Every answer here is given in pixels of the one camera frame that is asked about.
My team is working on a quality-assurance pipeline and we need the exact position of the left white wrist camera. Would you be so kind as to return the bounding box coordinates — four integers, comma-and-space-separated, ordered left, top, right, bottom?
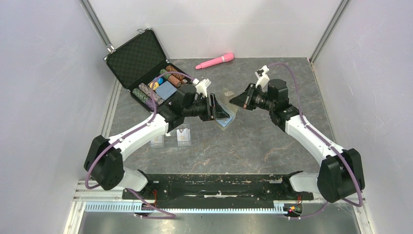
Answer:
192, 78, 211, 98

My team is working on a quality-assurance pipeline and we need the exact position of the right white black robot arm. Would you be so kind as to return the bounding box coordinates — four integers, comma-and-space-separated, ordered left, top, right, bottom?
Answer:
229, 79, 365, 207

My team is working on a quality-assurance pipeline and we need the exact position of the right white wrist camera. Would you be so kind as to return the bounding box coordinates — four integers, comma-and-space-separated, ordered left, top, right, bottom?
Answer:
255, 65, 269, 89

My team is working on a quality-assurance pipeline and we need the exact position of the black poker chip case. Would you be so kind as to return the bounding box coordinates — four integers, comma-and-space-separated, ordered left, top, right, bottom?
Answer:
103, 28, 193, 112

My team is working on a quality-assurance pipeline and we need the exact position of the white slotted cable duct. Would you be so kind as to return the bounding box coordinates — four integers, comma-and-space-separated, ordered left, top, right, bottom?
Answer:
84, 201, 287, 215

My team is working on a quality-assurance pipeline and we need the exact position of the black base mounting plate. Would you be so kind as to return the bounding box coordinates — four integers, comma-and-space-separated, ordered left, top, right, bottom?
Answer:
137, 174, 313, 209

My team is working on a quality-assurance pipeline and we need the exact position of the aluminium frame rail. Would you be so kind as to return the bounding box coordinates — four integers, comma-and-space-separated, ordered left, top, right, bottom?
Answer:
73, 180, 367, 203

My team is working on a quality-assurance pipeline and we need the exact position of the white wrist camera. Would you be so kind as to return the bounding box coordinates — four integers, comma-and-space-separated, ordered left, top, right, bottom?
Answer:
192, 78, 211, 98
255, 65, 269, 89

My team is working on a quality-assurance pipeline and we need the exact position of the clear acrylic card stand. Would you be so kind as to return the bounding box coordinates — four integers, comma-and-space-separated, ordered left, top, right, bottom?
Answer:
149, 123, 192, 149

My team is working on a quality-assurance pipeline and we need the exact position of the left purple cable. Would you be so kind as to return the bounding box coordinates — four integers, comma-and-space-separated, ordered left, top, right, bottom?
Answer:
84, 71, 199, 219

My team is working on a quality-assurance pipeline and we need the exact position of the credit card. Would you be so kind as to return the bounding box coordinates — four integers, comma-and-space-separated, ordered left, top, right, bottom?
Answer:
176, 128, 190, 145
150, 135, 164, 145

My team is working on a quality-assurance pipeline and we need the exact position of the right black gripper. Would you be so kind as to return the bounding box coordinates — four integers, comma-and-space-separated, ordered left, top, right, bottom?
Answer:
230, 83, 275, 112

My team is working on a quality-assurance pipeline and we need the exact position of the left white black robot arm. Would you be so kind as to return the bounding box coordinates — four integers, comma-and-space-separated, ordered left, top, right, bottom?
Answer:
84, 84, 230, 199

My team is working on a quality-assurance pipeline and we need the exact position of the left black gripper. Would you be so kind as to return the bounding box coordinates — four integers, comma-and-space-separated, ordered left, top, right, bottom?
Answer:
183, 93, 230, 122

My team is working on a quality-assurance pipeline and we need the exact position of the pink wand massager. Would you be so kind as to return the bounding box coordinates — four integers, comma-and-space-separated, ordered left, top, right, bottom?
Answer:
195, 53, 234, 70

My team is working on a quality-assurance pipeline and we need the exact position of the beige leather card holder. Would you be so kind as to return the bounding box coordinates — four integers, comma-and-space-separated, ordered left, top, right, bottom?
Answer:
216, 88, 239, 131

